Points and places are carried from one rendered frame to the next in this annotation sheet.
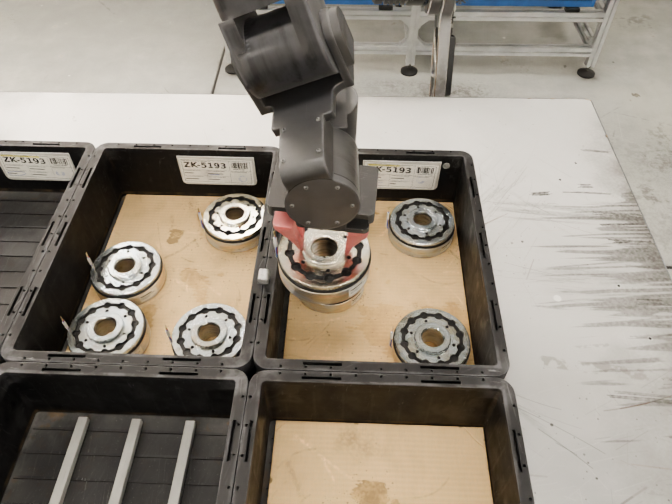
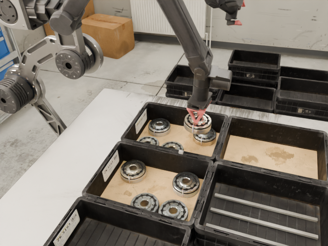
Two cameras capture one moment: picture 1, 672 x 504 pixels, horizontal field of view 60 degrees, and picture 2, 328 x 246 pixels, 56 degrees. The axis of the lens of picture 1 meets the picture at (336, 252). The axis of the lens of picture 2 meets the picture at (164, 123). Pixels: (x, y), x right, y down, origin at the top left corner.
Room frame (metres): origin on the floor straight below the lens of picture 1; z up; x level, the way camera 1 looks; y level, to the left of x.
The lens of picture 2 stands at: (0.22, 0.93, 1.75)
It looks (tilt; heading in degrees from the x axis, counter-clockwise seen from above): 38 degrees down; 290
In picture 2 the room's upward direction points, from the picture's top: 3 degrees counter-clockwise
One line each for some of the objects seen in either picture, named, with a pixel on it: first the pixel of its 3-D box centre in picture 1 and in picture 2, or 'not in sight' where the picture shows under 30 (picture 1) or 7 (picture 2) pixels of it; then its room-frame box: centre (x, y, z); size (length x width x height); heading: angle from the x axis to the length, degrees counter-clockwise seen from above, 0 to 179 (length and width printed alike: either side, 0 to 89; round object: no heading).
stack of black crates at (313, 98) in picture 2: not in sight; (300, 115); (-0.12, -1.09, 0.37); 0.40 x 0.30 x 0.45; 179
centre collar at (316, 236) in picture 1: (324, 248); (197, 118); (0.41, 0.01, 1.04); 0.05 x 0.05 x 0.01
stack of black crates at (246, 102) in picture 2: not in sight; (244, 113); (0.28, -1.10, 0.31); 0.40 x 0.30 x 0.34; 179
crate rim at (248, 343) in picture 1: (163, 242); (150, 178); (0.53, 0.24, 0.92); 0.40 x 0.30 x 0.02; 178
